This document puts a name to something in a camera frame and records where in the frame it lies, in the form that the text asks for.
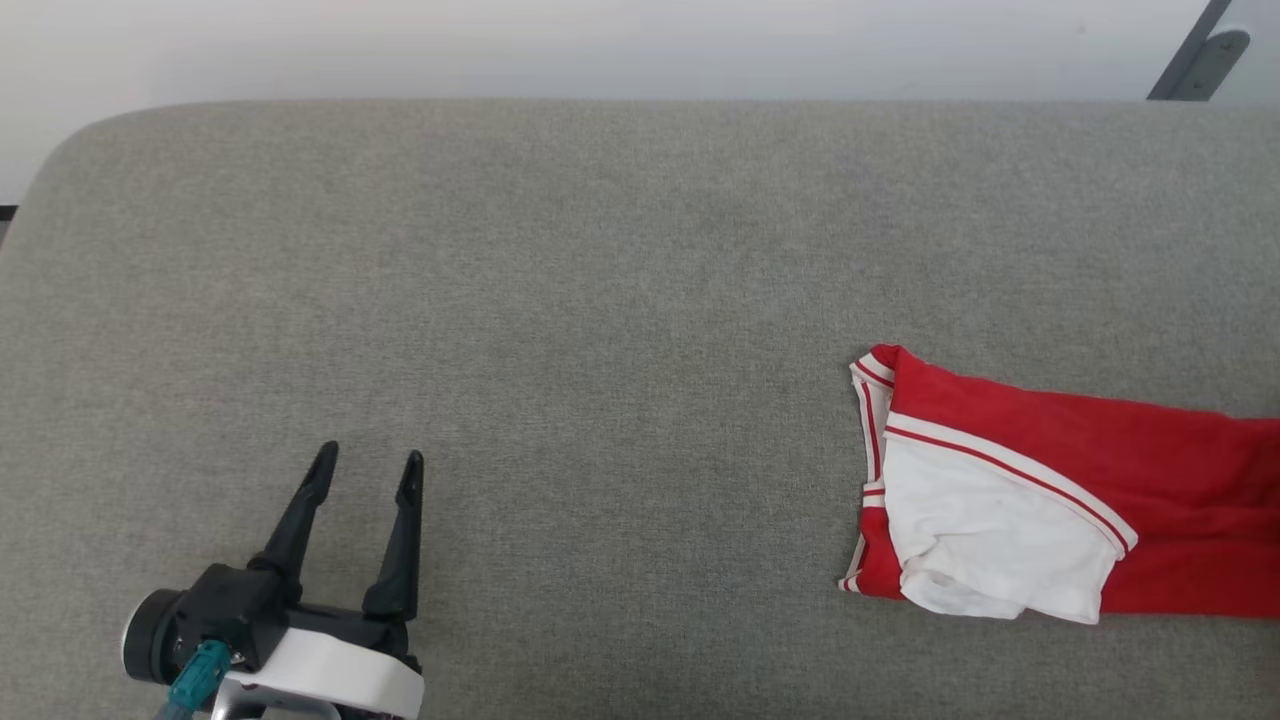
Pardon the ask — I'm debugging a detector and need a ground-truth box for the black cable with teal connector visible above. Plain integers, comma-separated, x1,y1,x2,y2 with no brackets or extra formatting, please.
155,640,234,720

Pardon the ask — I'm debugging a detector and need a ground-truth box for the red and white garment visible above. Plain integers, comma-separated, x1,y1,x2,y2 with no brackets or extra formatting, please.
838,344,1280,626

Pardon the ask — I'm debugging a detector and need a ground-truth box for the grey metal bracket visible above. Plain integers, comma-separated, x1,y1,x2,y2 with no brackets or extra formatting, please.
1146,0,1253,102

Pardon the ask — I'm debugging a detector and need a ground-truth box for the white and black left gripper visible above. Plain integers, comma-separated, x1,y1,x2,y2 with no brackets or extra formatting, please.
213,441,427,720

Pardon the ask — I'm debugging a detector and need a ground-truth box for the grey fabric sofa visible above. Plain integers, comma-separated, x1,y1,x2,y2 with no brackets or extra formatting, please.
0,99,1280,720

